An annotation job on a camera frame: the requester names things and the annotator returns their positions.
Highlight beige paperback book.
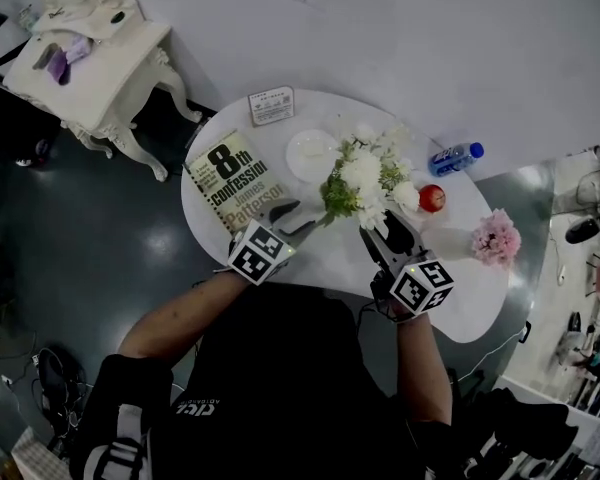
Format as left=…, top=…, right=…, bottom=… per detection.
left=182, top=127, right=286, bottom=235

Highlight small white sign card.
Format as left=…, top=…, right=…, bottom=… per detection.
left=247, top=85, right=296, bottom=128

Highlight purple cloth item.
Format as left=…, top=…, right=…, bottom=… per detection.
left=44, top=35, right=94, bottom=87

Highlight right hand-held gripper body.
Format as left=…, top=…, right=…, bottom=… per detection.
left=369, top=247, right=456, bottom=321

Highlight black chair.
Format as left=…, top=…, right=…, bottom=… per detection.
left=0, top=10, right=61, bottom=169

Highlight pile of black cables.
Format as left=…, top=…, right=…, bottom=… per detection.
left=32, top=346, right=89, bottom=444

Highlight white floor cable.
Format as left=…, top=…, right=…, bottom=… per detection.
left=457, top=330, right=524, bottom=382

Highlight person's black shirt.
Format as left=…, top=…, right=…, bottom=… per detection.
left=69, top=282, right=481, bottom=480

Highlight black cloth heap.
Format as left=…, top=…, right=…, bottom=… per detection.
left=462, top=386, right=581, bottom=462

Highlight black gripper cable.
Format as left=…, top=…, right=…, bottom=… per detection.
left=354, top=300, right=396, bottom=329

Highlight person's left forearm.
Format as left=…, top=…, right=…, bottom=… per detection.
left=117, top=270, right=254, bottom=362

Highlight white curved table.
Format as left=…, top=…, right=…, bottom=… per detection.
left=180, top=87, right=511, bottom=344

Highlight person's right forearm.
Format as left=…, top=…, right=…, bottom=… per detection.
left=394, top=315, right=454, bottom=425

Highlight white flowers with green leaves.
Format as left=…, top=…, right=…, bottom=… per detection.
left=318, top=113, right=421, bottom=232

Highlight pink flowers bunch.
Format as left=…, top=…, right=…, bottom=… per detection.
left=470, top=207, right=523, bottom=268

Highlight white woven box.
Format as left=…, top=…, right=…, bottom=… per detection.
left=9, top=425, right=74, bottom=480

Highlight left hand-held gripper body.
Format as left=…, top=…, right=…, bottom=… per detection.
left=227, top=217, right=298, bottom=287

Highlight blue-capped water bottle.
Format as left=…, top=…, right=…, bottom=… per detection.
left=427, top=141, right=485, bottom=177

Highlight white shoe rack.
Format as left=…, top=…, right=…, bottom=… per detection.
left=464, top=417, right=600, bottom=480

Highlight red apple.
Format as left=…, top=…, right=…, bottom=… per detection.
left=418, top=183, right=448, bottom=214

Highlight white ornate dressing table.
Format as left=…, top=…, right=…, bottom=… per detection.
left=2, top=0, right=204, bottom=183

